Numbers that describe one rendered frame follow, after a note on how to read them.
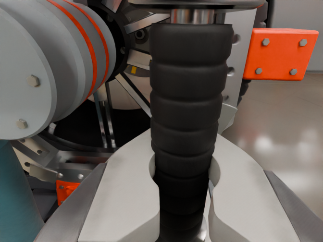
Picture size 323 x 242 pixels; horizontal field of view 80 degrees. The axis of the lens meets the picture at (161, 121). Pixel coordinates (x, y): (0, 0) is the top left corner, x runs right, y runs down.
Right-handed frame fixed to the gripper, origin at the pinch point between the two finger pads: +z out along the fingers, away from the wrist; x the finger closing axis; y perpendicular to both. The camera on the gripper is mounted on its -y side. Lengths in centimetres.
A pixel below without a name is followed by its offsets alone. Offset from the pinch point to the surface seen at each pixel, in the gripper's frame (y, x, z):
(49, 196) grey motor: 42, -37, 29
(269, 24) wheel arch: -6, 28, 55
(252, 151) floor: 83, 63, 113
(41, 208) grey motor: 42, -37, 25
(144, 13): -8, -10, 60
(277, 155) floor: 83, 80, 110
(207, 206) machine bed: 75, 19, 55
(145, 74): 12, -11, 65
